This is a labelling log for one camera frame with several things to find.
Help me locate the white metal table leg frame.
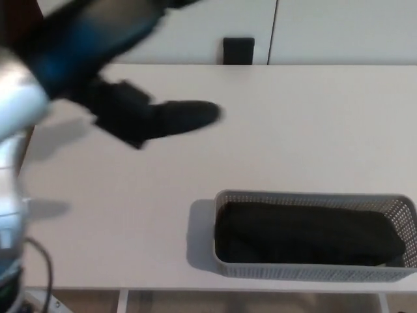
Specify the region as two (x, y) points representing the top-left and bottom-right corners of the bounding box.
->
(24, 288), (130, 313)
(377, 291), (390, 313)

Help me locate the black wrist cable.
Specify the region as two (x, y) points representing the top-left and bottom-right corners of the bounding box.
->
(22, 235), (55, 313)

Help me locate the dark brown wooden panel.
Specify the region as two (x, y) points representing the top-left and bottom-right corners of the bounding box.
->
(0, 0), (46, 52)

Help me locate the white cabinet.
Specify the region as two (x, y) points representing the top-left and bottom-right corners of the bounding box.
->
(112, 0), (417, 67)

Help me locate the black rectangular pad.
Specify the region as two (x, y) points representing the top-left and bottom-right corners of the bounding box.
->
(222, 37), (256, 67)

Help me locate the black fabric pencil case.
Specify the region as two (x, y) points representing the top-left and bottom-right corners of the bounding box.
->
(213, 201), (407, 267)

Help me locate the grey perforated plastic basket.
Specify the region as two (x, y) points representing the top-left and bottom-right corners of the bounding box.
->
(212, 189), (417, 283)

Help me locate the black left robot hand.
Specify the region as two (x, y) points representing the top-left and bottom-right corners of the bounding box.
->
(19, 0), (223, 151)

